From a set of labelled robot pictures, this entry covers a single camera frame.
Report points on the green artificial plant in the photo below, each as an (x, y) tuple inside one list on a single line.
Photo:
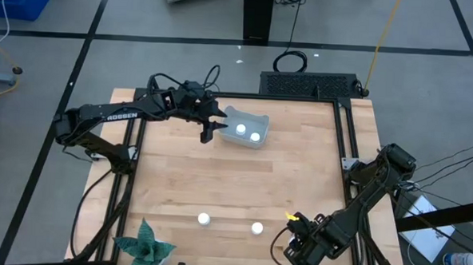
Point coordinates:
[(145, 244)]

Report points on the black table frame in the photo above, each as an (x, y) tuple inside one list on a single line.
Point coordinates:
[(282, 97)]

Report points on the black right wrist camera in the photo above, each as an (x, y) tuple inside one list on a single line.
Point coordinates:
[(304, 229)]

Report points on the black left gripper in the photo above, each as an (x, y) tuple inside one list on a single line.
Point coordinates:
[(193, 108)]

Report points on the white plastic basket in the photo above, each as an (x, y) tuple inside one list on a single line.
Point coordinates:
[(236, 139)]

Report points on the black computer case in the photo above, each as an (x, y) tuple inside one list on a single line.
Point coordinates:
[(310, 84)]

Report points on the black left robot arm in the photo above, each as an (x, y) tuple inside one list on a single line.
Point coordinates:
[(121, 114)]

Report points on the black upright post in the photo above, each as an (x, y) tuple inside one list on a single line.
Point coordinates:
[(258, 13)]

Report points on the grey metal bracket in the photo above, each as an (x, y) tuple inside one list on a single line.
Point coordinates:
[(349, 163)]

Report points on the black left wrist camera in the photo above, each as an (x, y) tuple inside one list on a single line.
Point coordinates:
[(196, 90)]

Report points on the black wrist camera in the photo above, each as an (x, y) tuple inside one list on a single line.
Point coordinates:
[(304, 229), (196, 90)]

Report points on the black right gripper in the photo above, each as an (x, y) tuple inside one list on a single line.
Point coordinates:
[(319, 244)]

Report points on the black metal bar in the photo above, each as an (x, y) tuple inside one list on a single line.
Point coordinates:
[(436, 217)]

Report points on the black round floor weight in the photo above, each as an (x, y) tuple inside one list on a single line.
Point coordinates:
[(17, 70)]

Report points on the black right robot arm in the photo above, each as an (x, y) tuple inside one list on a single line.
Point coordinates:
[(361, 206)]

